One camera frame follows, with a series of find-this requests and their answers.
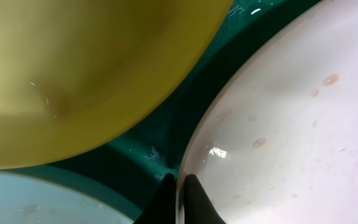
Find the white pink plate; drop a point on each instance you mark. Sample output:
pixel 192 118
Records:
pixel 279 144

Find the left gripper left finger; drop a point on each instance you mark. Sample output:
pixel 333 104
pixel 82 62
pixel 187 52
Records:
pixel 161 209

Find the light blue plate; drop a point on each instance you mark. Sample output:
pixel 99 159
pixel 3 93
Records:
pixel 28 200

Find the teal plastic tray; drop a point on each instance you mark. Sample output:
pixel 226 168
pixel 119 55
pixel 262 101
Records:
pixel 134 164

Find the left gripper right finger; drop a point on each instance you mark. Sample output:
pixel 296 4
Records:
pixel 197 206

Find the yellow-green plate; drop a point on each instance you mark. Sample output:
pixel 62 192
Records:
pixel 74 74

